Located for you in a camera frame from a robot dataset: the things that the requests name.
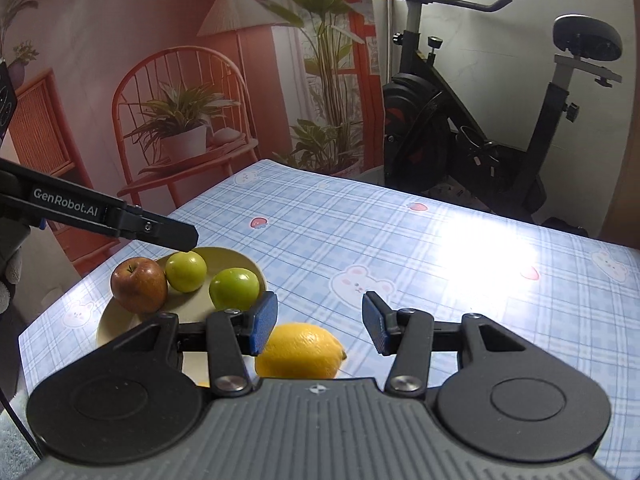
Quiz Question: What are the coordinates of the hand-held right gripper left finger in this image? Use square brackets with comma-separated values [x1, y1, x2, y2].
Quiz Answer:
[120, 291, 279, 396]

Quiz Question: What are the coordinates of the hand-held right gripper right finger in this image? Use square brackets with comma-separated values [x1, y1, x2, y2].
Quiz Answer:
[361, 290, 529, 397]

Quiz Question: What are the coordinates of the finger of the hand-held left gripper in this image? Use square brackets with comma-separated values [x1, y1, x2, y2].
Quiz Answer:
[116, 203, 199, 252]

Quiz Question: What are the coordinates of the yellow lemon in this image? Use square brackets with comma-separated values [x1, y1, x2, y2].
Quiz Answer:
[254, 322, 348, 381]

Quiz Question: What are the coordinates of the green apple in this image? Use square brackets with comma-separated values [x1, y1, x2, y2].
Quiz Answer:
[165, 250, 208, 293]
[209, 267, 261, 311]

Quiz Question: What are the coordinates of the red apple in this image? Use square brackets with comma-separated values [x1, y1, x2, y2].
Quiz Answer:
[110, 256, 169, 315]

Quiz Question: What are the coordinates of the cream plate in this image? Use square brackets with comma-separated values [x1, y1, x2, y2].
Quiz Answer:
[96, 246, 268, 386]

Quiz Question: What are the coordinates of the person's left hand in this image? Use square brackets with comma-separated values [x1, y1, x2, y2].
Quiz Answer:
[0, 219, 32, 313]

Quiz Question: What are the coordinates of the blue plaid tablecloth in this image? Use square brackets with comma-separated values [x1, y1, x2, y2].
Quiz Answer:
[19, 159, 640, 480]

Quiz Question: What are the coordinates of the black exercise bike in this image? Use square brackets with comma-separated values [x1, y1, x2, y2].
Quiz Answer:
[369, 0, 623, 238]

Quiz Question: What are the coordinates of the light fluffy towel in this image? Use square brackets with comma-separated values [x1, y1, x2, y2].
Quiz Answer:
[0, 395, 38, 480]

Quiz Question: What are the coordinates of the wooden panel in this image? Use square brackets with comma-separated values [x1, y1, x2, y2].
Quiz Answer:
[597, 125, 640, 251]

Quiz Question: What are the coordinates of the printed wall backdrop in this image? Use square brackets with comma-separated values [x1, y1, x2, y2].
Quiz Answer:
[0, 0, 386, 281]

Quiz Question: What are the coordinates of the black cable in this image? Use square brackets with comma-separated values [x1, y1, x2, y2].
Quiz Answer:
[0, 385, 43, 461]

